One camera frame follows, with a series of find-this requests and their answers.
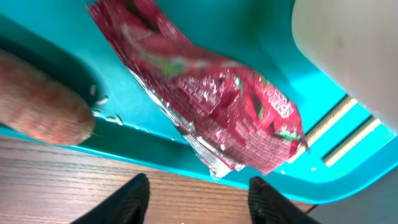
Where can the white cup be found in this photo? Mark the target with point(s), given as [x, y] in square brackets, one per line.
[354, 42]

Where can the orange carrot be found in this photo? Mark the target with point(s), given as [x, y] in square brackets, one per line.
[35, 104]

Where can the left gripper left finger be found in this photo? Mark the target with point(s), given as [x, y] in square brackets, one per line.
[127, 205]

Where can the wooden chopstick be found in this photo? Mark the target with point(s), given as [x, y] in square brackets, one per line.
[346, 104]
[353, 139]

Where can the right wooden chopstick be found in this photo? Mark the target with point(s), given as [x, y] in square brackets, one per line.
[353, 139]

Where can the teal serving tray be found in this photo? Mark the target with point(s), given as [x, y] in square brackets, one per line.
[62, 39]

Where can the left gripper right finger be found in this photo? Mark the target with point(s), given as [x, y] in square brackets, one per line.
[268, 206]

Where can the left wooden chopstick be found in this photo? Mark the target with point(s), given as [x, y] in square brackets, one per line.
[346, 104]

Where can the red foil snack wrapper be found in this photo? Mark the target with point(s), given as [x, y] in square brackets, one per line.
[230, 114]

